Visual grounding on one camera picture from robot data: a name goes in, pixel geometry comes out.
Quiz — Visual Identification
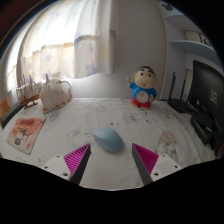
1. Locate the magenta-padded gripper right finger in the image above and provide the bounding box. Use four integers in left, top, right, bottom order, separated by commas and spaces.
131, 142, 184, 186

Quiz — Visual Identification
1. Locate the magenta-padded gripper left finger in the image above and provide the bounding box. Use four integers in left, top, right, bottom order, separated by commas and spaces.
42, 143, 92, 186

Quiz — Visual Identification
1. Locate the light blue computer mouse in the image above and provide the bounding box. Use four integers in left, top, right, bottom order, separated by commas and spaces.
92, 126, 125, 153

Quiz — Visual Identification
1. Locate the red printed mouse pad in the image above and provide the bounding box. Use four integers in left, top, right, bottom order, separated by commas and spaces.
6, 117, 46, 155

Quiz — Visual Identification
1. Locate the white printed tablecloth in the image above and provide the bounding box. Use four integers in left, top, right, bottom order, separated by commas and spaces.
0, 96, 218, 192

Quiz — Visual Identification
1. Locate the black router with antennas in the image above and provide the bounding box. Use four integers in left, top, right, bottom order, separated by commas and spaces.
166, 71, 198, 114

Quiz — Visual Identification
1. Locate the large white conch shell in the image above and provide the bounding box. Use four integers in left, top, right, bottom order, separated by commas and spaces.
39, 73, 73, 114

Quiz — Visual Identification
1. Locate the cartoon boy clock figurine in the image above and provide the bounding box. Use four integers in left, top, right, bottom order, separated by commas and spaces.
126, 65, 158, 109

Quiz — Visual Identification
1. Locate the wooden model sailing ship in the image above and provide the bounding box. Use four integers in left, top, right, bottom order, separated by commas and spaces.
15, 73, 44, 110

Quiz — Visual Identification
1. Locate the orange wooden chair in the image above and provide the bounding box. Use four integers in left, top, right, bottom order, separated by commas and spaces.
0, 97, 11, 119

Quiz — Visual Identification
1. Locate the black computer monitor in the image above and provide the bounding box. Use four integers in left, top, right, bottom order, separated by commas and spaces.
188, 59, 224, 159

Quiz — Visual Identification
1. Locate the white star-print curtain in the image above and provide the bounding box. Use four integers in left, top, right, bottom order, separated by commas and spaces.
6, 0, 118, 91

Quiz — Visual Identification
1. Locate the white wall shelf unit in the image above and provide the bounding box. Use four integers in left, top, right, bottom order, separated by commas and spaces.
158, 1, 223, 63

